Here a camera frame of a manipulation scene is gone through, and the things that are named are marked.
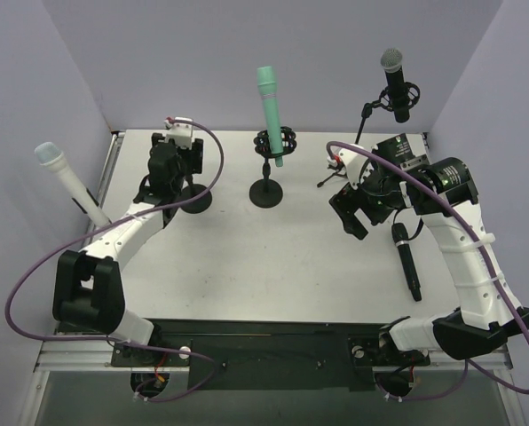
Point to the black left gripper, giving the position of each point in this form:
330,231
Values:
198,156

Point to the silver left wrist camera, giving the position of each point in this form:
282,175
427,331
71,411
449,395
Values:
179,132

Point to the black handheld microphone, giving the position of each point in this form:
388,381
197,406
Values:
402,240

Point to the grey head black microphone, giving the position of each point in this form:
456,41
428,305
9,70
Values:
397,91

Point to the aluminium frame rail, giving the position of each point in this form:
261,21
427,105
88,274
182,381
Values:
382,181

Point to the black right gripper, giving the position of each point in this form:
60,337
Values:
351,206

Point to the mint green microphone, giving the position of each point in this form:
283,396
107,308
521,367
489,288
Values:
267,87

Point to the white microphone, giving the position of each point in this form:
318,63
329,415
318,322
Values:
54,160

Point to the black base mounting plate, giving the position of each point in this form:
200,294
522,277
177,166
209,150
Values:
273,356

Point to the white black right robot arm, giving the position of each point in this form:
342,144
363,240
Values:
443,195

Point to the black clip microphone stand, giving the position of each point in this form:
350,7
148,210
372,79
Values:
191,190

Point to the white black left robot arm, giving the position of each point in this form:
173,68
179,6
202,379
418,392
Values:
88,287

